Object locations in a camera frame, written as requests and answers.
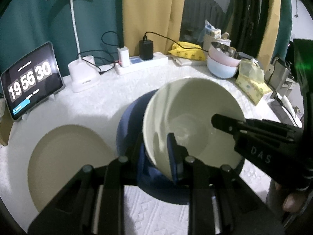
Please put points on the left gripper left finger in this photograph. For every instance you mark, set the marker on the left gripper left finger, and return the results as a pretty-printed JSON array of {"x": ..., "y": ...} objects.
[{"x": 133, "y": 164}]

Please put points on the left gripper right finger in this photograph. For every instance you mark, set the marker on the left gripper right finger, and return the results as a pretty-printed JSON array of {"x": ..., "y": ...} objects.
[{"x": 179, "y": 160}]

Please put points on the large blue bowl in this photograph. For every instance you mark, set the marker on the large blue bowl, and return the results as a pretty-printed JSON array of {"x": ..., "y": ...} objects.
[{"x": 153, "y": 182}]

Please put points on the beige bowl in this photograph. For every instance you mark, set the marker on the beige bowl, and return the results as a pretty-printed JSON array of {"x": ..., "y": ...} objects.
[{"x": 185, "y": 107}]

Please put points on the beige plate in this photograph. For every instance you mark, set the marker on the beige plate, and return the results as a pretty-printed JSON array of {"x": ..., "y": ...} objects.
[{"x": 59, "y": 155}]

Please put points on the stacked pink blue bowls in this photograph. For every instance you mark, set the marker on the stacked pink blue bowls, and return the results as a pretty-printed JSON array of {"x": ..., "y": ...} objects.
[{"x": 223, "y": 61}]

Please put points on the person's right hand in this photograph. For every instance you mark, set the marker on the person's right hand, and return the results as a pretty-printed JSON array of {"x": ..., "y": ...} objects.
[{"x": 291, "y": 203}]

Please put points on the smartphone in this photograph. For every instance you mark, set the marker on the smartphone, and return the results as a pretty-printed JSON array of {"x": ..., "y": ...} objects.
[{"x": 282, "y": 113}]

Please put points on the steel thermos mug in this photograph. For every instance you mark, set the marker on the steel thermos mug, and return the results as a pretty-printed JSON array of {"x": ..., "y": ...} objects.
[{"x": 276, "y": 77}]

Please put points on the yellow tissue pack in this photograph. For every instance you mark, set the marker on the yellow tissue pack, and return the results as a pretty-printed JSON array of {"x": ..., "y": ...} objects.
[{"x": 251, "y": 81}]

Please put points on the white power strip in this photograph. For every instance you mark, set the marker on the white power strip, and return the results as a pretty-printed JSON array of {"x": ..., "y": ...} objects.
[{"x": 136, "y": 65}]

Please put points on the white desk lamp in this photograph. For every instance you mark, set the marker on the white desk lamp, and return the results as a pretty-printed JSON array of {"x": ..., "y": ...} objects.
[{"x": 83, "y": 71}]

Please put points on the yellow curtain right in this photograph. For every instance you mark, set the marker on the yellow curtain right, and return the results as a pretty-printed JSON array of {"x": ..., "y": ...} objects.
[{"x": 270, "y": 33}]

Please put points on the yellow curtain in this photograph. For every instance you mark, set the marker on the yellow curtain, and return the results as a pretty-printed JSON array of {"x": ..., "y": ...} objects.
[
  {"x": 161, "y": 16},
  {"x": 270, "y": 33}
]

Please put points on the yellow snack bag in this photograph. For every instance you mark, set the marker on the yellow snack bag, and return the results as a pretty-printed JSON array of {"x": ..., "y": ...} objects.
[{"x": 188, "y": 50}]

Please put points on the black monitor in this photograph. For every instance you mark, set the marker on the black monitor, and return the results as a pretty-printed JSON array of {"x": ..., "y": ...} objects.
[{"x": 303, "y": 65}]

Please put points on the black charger adapter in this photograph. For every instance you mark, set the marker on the black charger adapter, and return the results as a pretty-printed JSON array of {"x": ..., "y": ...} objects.
[{"x": 146, "y": 49}]

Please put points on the white charger plug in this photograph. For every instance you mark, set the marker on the white charger plug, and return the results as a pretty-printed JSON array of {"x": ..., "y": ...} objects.
[{"x": 123, "y": 56}]

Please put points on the teal curtain right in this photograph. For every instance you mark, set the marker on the teal curtain right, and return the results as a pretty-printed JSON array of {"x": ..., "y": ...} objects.
[{"x": 284, "y": 31}]

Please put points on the teal curtain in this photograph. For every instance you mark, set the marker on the teal curtain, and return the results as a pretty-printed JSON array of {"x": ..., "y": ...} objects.
[
  {"x": 28, "y": 24},
  {"x": 284, "y": 31}
]

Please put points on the container with snacks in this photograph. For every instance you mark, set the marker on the container with snacks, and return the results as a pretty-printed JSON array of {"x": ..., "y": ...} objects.
[{"x": 212, "y": 34}]

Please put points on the cardboard box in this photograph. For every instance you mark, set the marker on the cardboard box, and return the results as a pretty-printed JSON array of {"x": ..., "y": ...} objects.
[{"x": 5, "y": 127}]

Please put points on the tablet showing clock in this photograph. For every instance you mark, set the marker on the tablet showing clock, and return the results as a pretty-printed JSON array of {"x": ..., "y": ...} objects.
[{"x": 31, "y": 80}]

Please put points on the yellow curtain left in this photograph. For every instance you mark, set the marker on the yellow curtain left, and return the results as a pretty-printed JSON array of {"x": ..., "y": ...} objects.
[{"x": 161, "y": 16}]

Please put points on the teal curtain left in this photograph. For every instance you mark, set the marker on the teal curtain left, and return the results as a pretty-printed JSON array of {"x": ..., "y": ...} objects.
[{"x": 28, "y": 24}]

